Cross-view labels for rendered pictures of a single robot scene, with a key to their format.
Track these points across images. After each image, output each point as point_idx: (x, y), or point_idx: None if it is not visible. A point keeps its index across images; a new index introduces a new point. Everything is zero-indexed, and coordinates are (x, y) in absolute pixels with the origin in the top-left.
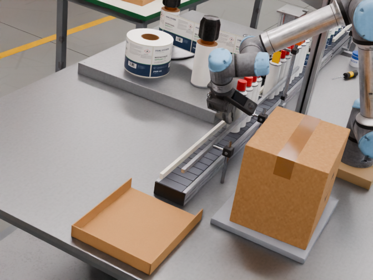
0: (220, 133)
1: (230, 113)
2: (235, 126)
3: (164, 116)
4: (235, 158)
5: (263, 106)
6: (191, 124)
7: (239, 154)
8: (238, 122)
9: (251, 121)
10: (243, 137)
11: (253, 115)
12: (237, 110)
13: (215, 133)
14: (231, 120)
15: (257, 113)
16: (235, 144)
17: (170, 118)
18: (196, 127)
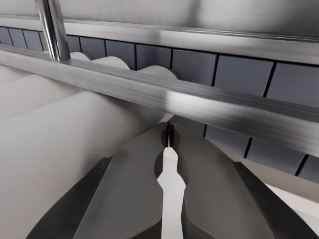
0: (212, 132)
1: (202, 215)
2: (292, 105)
3: (169, 226)
4: (307, 19)
5: (8, 43)
6: (163, 180)
7: (257, 15)
8: (215, 95)
9: (74, 49)
10: (180, 31)
11: (60, 24)
12: (103, 140)
13: (257, 164)
14: (182, 138)
15: (35, 49)
16: (275, 48)
17: (169, 217)
18: (168, 170)
